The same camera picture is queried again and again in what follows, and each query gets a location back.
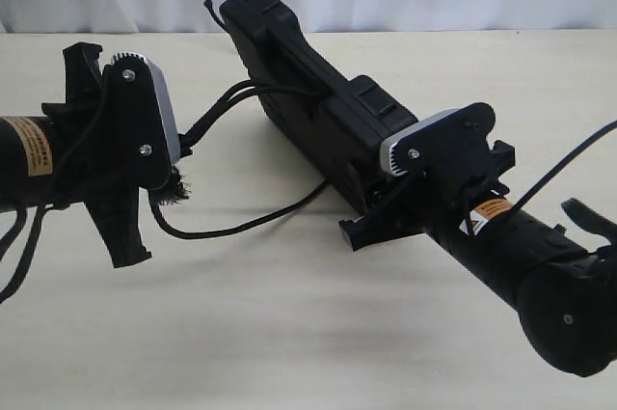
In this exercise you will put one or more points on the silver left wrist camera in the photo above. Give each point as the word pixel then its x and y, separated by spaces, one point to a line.
pixel 163 102

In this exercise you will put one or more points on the black plastic tool case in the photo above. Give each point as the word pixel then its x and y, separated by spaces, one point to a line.
pixel 337 123

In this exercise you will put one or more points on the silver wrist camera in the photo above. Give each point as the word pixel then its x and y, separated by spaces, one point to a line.
pixel 163 102
pixel 404 144

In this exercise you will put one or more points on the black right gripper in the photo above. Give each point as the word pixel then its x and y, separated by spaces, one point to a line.
pixel 457 166

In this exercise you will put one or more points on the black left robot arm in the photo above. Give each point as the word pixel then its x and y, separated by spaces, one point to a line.
pixel 29 147

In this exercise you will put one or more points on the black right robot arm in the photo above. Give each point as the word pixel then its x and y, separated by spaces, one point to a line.
pixel 564 295

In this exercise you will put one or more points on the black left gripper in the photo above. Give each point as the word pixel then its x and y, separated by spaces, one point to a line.
pixel 110 134

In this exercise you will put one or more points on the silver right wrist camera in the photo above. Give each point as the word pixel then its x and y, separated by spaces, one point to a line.
pixel 404 144

